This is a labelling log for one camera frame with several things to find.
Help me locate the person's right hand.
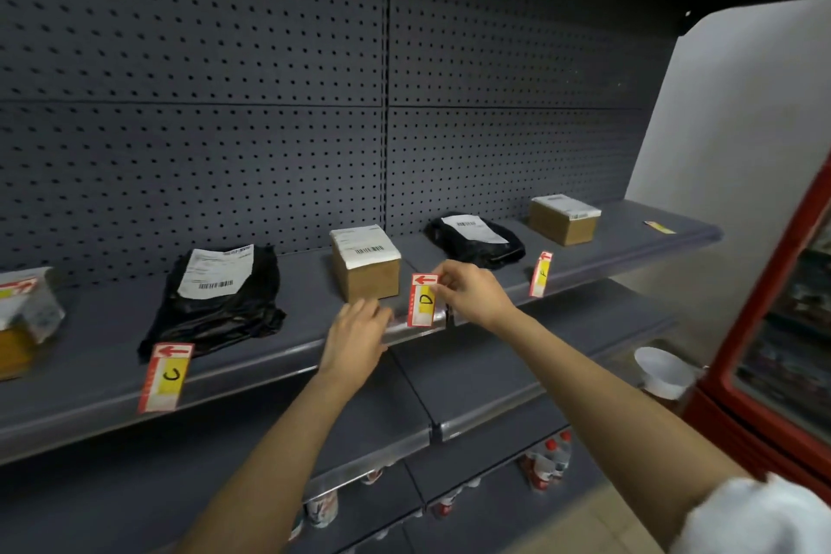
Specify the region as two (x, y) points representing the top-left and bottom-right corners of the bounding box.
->
(430, 260), (521, 335)

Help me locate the person's left hand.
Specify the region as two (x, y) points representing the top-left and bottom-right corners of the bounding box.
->
(317, 298), (394, 390)

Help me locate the red white yellow shelf tag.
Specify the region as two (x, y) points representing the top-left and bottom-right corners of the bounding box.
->
(528, 250), (554, 300)
(0, 277), (39, 302)
(407, 273), (440, 329)
(137, 342), (195, 415)

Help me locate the person's right forearm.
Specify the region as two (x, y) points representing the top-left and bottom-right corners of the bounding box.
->
(490, 311), (757, 549)

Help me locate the person's left forearm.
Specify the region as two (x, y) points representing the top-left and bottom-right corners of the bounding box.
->
(174, 370), (366, 554)

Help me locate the tall cardboard box white label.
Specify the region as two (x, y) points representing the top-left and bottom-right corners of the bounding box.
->
(329, 224), (403, 304)

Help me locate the small black parcel bag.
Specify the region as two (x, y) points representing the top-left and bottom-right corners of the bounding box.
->
(424, 212), (527, 271)

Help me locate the flat cardboard box white label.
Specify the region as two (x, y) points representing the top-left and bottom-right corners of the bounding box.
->
(526, 194), (603, 247)

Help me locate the large black parcel bag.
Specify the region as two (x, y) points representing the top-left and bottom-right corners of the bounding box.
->
(137, 243), (287, 364)

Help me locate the dark grey pegboard panel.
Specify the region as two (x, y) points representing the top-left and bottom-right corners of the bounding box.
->
(387, 0), (680, 238)
(0, 0), (389, 290)

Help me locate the red capped plastic bottle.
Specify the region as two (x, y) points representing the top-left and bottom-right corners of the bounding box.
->
(523, 439), (554, 493)
(551, 430), (574, 478)

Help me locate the white plastic bowl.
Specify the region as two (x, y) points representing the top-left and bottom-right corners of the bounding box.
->
(633, 346), (700, 403)

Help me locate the red glass door fridge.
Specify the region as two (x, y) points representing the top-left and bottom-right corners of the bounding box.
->
(680, 150), (831, 506)

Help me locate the cardboard box in clear plastic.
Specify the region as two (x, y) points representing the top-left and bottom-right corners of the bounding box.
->
(0, 267), (66, 381)

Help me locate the white sleeve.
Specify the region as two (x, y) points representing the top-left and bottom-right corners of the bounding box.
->
(672, 472), (831, 554)

